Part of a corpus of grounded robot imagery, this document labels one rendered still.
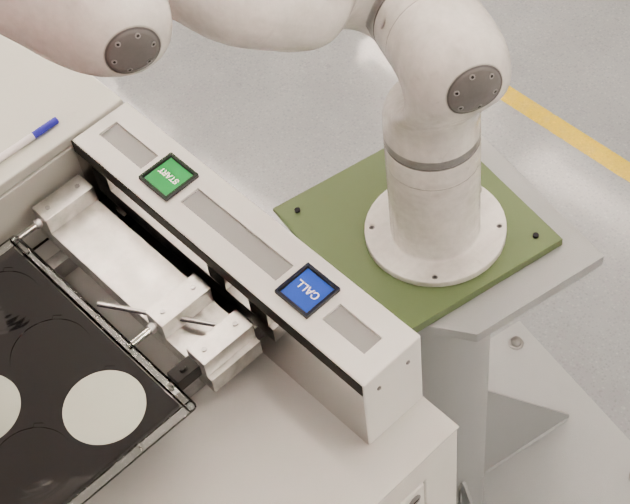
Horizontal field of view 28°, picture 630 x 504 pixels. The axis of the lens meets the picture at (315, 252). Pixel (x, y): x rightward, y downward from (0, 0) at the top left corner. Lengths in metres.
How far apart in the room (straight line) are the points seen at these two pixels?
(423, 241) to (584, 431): 0.93
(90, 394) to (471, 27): 0.62
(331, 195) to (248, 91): 1.33
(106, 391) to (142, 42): 0.53
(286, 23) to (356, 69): 1.79
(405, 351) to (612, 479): 1.05
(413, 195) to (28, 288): 0.50
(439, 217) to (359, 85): 1.47
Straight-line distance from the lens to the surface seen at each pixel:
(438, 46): 1.33
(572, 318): 2.62
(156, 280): 1.63
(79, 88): 1.76
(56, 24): 1.15
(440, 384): 1.88
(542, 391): 2.51
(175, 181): 1.61
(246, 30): 1.27
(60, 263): 1.72
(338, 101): 3.00
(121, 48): 1.15
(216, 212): 1.58
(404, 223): 1.61
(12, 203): 1.71
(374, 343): 1.45
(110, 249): 1.67
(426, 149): 1.49
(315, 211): 1.73
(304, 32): 1.30
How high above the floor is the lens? 2.18
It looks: 53 degrees down
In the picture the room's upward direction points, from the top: 8 degrees counter-clockwise
